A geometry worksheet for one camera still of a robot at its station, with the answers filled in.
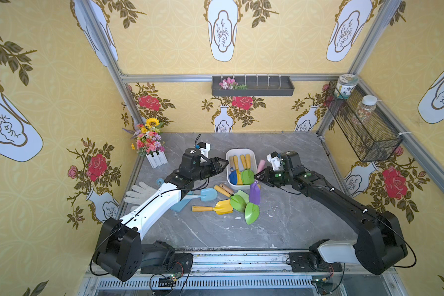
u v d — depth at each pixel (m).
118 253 0.41
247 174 0.98
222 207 0.90
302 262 0.73
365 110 0.72
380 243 0.40
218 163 0.72
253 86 0.92
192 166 0.63
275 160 0.78
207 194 0.93
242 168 1.03
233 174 0.97
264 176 0.76
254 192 0.80
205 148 0.74
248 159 1.04
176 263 0.73
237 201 0.90
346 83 0.84
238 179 0.97
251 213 0.86
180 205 0.90
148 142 0.95
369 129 0.84
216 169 0.70
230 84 0.88
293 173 0.64
